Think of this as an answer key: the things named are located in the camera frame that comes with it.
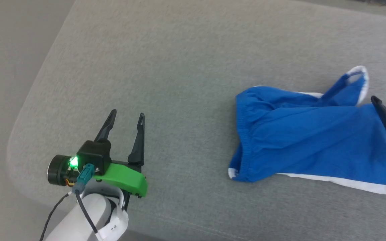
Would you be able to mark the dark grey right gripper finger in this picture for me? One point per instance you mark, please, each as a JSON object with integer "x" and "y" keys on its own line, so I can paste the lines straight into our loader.
{"x": 380, "y": 110}

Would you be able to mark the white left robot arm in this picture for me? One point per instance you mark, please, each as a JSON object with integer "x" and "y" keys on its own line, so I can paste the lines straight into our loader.
{"x": 89, "y": 217}

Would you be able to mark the blue shorts with white trim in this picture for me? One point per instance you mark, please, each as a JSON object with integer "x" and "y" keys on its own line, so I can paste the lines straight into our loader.
{"x": 313, "y": 140}

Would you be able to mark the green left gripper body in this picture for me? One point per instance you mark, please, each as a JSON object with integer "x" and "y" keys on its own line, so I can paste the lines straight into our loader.
{"x": 126, "y": 179}

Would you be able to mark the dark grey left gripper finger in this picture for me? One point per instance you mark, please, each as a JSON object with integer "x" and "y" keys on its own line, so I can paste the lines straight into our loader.
{"x": 106, "y": 127}
{"x": 138, "y": 144}

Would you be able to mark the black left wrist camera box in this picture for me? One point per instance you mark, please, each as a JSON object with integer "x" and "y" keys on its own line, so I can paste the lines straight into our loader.
{"x": 94, "y": 155}

